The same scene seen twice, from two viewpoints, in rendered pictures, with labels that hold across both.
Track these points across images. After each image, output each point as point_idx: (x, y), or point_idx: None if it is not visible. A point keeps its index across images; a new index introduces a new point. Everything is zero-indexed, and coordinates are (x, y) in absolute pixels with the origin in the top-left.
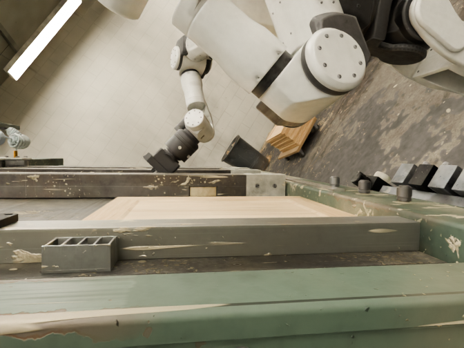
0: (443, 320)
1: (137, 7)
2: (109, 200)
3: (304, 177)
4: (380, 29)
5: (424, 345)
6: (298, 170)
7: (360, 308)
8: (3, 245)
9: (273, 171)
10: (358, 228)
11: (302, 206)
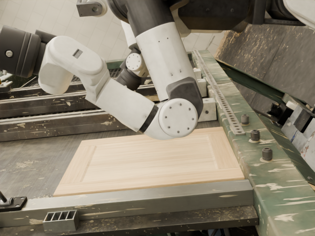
0: None
1: (65, 88)
2: (77, 138)
3: (285, 36)
4: (258, 16)
5: None
6: (281, 27)
7: None
8: (24, 217)
9: (256, 25)
10: (212, 195)
11: (211, 149)
